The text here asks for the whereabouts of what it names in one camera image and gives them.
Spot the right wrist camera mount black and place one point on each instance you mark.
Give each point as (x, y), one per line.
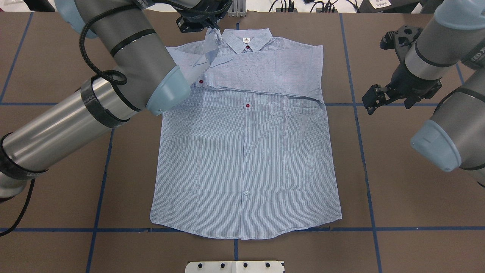
(400, 40)

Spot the white central pedestal column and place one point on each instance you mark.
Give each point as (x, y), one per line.
(251, 266)

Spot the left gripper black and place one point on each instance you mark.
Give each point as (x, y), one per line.
(197, 20)

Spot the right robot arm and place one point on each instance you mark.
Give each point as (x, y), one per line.
(453, 137)

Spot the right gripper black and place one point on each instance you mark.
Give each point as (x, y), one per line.
(413, 84)

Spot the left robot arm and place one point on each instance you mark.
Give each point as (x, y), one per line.
(133, 72)

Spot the light blue striped shirt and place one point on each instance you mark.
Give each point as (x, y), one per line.
(248, 154)

